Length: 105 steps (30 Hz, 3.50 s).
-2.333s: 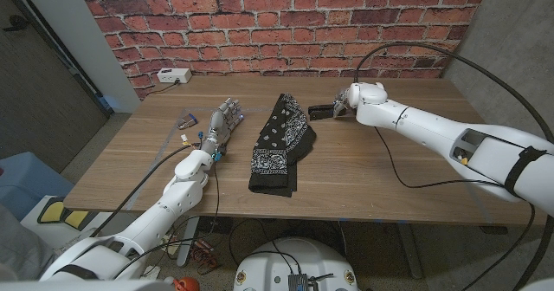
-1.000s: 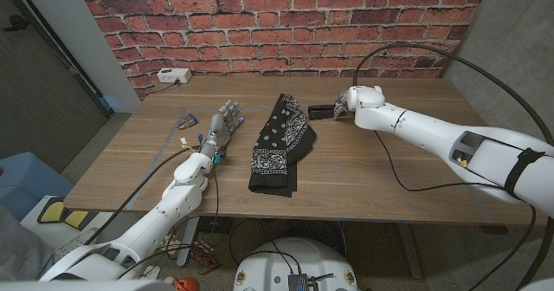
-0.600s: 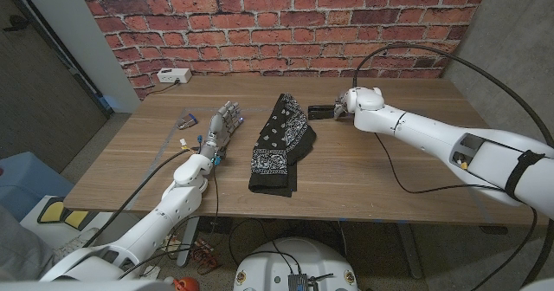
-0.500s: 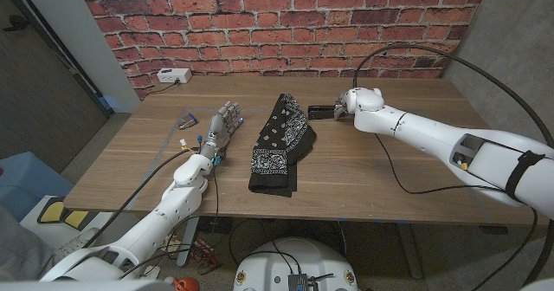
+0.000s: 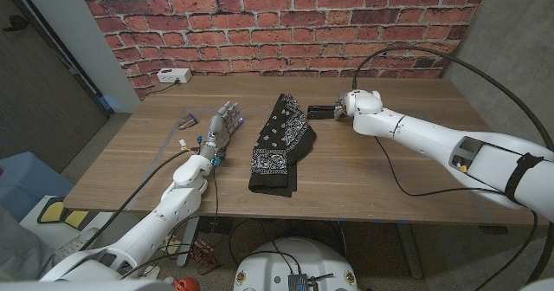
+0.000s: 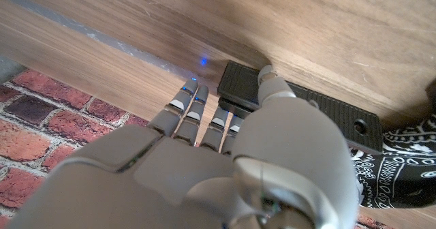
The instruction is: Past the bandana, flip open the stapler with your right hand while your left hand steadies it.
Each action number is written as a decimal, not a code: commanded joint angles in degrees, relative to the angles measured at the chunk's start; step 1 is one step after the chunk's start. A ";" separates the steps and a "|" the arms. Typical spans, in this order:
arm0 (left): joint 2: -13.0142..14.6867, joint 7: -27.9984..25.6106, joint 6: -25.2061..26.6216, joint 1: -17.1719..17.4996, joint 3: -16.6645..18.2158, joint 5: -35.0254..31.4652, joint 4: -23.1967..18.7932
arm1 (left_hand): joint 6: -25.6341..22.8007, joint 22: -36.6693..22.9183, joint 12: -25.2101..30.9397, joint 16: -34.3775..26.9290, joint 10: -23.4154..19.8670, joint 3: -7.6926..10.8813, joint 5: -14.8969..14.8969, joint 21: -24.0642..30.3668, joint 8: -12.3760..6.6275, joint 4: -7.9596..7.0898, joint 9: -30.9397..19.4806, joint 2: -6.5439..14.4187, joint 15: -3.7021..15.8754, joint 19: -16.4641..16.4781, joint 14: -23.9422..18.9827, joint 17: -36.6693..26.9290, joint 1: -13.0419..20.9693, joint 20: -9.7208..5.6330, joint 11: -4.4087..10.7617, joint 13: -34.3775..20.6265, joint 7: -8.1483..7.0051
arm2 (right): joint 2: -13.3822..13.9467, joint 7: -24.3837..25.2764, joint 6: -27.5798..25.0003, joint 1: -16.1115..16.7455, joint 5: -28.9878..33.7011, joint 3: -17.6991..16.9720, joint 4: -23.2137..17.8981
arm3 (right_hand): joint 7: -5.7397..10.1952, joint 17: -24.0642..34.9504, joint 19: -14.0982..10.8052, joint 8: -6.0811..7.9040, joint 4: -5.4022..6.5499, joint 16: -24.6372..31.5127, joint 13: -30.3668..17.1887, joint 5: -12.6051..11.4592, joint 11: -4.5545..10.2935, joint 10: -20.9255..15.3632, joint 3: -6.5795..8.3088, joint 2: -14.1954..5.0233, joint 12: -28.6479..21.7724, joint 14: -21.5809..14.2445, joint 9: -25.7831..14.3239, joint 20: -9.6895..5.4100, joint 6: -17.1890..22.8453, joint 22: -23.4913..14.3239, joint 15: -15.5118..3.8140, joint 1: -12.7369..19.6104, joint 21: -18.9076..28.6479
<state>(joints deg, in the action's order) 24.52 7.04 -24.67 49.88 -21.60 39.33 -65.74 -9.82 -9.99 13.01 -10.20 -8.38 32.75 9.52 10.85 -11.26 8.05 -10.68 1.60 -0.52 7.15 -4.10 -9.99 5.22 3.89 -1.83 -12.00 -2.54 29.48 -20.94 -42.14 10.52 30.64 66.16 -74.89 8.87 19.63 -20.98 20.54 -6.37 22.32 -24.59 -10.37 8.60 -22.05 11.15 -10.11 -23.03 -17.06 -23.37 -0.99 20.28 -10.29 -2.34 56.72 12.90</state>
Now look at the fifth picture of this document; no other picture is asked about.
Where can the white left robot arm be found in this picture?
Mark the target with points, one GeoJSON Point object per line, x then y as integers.
{"type": "Point", "coordinates": [182, 200]}

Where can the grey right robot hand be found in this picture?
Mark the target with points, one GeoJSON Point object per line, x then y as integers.
{"type": "Point", "coordinates": [342, 107]}

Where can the orange round object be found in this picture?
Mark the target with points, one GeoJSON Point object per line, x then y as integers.
{"type": "Point", "coordinates": [188, 284]}

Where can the white sneaker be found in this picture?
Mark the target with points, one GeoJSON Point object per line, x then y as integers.
{"type": "Point", "coordinates": [75, 245]}

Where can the white power strip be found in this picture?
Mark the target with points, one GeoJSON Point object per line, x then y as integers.
{"type": "Point", "coordinates": [174, 75]}

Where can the yellow black pad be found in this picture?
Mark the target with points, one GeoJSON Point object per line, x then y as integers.
{"type": "Point", "coordinates": [54, 212]}

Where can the grey torso electronics module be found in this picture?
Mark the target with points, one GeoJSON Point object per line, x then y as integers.
{"type": "Point", "coordinates": [298, 282]}

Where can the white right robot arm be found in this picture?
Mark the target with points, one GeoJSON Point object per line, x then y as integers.
{"type": "Point", "coordinates": [433, 137]}

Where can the grey trouser leg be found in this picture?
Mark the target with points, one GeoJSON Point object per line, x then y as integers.
{"type": "Point", "coordinates": [19, 247]}

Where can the black stapler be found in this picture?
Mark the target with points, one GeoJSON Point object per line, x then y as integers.
{"type": "Point", "coordinates": [320, 112]}

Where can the blue plastic bin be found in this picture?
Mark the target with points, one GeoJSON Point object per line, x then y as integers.
{"type": "Point", "coordinates": [26, 183]}

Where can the paper sheet with green print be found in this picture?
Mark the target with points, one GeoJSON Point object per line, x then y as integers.
{"type": "Point", "coordinates": [173, 244]}

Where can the small silver blue gadget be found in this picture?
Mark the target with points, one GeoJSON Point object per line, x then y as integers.
{"type": "Point", "coordinates": [187, 120]}

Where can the black paisley bandana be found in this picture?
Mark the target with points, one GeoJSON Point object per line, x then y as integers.
{"type": "Point", "coordinates": [277, 144]}

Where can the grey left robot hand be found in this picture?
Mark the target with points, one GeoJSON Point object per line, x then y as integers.
{"type": "Point", "coordinates": [220, 128]}

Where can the small white floor item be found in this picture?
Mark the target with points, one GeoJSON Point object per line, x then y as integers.
{"type": "Point", "coordinates": [151, 273]}

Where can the grey metal table leg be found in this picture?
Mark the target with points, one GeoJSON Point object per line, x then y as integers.
{"type": "Point", "coordinates": [188, 250]}
{"type": "Point", "coordinates": [411, 256]}

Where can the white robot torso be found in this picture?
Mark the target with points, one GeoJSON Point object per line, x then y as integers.
{"type": "Point", "coordinates": [303, 256]}

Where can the red brick printed backdrop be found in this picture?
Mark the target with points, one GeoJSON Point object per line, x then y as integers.
{"type": "Point", "coordinates": [281, 31]}

